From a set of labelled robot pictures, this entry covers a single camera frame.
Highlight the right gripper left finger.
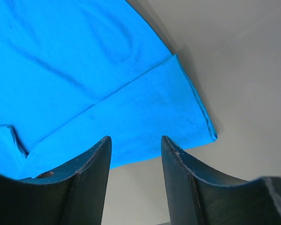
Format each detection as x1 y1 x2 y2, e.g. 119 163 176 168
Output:
0 136 112 225

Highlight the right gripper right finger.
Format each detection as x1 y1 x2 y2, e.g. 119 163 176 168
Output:
161 136 281 225

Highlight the blue t shirt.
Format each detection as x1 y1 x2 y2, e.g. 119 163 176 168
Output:
0 0 217 179

